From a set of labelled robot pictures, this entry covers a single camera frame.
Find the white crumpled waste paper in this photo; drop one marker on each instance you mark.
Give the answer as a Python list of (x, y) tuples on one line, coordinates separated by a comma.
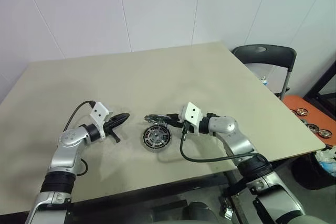
[(324, 157)]

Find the silver metal bracket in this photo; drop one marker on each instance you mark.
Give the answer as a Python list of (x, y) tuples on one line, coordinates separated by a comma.
[(228, 209)]

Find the black waste bin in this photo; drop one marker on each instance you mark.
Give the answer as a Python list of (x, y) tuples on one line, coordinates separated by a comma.
[(307, 174)]

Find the grey round motor cover plate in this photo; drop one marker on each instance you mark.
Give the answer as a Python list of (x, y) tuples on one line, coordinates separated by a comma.
[(153, 118)]

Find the spare spoked rotor wheel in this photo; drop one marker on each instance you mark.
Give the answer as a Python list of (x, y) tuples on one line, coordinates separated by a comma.
[(325, 133), (313, 127), (302, 111)]

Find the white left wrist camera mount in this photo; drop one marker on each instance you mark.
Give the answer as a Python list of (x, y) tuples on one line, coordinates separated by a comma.
[(99, 112)]

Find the black cabinet frame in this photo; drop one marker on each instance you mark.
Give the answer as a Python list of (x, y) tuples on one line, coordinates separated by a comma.
[(315, 90)]

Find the grey stator housing copper coils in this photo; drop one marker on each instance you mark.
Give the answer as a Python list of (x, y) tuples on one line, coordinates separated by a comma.
[(151, 149)]

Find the black folding chair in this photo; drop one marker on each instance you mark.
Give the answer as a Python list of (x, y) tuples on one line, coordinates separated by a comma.
[(275, 56)]

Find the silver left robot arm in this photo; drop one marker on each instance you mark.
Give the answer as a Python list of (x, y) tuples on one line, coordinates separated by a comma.
[(65, 155)]

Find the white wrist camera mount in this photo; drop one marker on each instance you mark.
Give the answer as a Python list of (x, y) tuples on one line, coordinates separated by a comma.
[(99, 112), (193, 113)]

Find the orange tray with parts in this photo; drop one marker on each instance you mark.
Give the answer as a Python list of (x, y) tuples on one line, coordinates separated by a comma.
[(302, 102)]

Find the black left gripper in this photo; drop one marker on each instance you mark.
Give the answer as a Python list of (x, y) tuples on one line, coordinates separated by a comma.
[(109, 125)]

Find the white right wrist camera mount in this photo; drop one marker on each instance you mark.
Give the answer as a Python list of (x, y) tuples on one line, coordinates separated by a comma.
[(193, 113)]

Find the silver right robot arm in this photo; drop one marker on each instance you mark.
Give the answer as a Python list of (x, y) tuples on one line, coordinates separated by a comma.
[(236, 140)]

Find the black silver spoked rotor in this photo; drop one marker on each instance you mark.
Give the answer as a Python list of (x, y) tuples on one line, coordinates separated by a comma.
[(151, 140)]

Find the small white blue bottle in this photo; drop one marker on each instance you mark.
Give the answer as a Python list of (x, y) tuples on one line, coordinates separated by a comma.
[(264, 80)]

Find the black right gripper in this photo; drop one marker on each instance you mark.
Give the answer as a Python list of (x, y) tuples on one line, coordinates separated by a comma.
[(180, 122)]

